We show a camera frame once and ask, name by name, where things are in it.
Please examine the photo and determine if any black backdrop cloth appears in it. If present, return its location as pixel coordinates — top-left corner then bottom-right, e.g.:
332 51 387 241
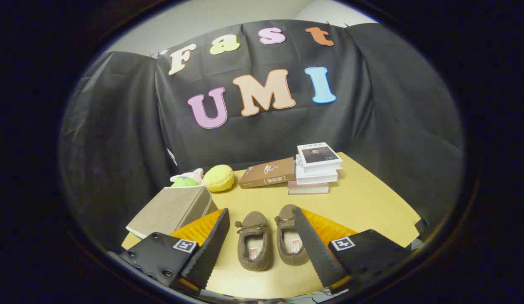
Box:
59 19 464 254

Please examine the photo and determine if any plain white book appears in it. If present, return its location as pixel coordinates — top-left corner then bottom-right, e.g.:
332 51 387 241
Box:
296 160 339 185

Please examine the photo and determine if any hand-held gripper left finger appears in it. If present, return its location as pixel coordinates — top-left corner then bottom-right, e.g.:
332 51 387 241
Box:
118 208 231 292

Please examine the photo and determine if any pinkish brown book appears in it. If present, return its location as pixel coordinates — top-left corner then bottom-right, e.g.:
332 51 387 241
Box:
287 181 330 195

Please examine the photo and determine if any brown fuzzy shoe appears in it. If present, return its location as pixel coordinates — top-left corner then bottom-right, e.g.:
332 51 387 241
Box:
236 211 272 271
274 204 310 266

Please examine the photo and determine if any beige fabric storage box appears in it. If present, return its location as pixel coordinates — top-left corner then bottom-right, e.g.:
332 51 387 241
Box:
126 185 219 240

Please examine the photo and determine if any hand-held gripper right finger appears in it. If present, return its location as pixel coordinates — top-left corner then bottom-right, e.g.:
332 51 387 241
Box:
294 207 414 292

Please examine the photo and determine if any pink and green plush toy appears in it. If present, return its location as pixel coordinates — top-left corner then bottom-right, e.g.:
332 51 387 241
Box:
170 168 204 187

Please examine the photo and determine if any white book with portrait cover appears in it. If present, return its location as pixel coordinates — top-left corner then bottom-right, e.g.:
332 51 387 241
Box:
297 142 343 174

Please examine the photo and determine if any yellow plush ball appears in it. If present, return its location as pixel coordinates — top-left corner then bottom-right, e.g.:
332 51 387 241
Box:
202 165 235 193

